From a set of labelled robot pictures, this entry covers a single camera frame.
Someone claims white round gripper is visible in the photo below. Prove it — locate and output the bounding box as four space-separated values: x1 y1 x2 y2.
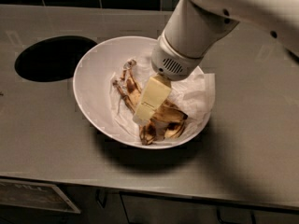
133 33 202 125

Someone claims brown spotted banana peel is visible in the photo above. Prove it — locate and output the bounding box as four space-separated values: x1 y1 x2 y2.
112 60 188 146

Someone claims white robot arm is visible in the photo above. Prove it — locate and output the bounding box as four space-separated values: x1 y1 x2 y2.
133 0 299 125

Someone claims white oval bowl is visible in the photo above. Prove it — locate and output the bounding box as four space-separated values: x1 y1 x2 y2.
72 35 214 150

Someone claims white paper napkin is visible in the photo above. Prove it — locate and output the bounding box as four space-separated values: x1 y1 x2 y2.
109 53 215 147

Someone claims black round counter hole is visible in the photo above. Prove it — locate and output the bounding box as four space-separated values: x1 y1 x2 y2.
15 35 97 82

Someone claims framed sign on cabinet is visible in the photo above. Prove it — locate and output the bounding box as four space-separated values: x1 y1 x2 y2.
0 179 80 214

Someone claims dark cabinet door handle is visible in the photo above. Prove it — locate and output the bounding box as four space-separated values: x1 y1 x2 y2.
95 189 107 209

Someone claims dark cabinet handle right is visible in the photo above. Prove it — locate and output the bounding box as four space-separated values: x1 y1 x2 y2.
216 207 256 224

